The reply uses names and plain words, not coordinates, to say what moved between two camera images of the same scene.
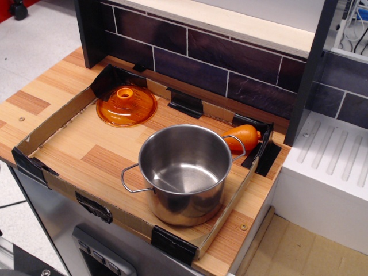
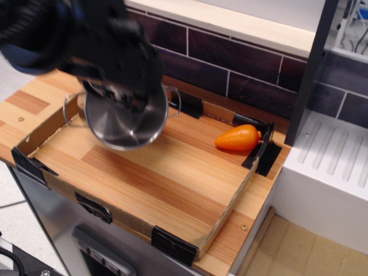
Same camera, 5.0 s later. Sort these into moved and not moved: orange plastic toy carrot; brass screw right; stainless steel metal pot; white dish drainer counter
Moved: stainless steel metal pot
Not moved: orange plastic toy carrot; white dish drainer counter; brass screw right
